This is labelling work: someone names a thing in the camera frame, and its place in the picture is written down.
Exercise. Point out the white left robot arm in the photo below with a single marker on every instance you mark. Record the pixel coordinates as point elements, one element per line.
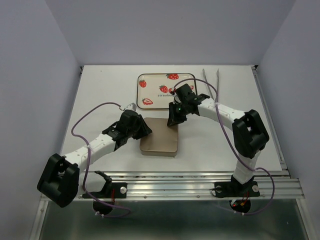
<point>66,176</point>

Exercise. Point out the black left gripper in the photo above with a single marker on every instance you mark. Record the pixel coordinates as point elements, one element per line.
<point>146,130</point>

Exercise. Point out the gold square tin box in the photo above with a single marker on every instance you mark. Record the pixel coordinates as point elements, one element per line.
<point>159,153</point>

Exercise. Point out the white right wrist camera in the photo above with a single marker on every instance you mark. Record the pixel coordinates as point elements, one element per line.
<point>176,99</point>

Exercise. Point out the strawberry print tray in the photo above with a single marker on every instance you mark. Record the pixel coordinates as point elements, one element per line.
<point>154,89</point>

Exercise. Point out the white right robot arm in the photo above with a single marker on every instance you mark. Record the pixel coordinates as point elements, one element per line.
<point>249,137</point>

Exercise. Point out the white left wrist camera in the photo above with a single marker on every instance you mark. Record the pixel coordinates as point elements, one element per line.
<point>132,107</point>

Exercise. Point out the aluminium frame rail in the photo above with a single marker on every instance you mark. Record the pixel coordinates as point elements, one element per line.
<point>189,186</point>

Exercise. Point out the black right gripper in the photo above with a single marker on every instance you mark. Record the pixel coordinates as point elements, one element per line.
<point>173,118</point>

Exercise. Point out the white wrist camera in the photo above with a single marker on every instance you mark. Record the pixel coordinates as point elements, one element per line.
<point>132,107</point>
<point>176,99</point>

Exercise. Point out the gold tin lid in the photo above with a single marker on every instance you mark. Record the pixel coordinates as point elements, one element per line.
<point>162,138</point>

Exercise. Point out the metal food tongs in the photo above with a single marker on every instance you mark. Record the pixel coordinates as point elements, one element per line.
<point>214,80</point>

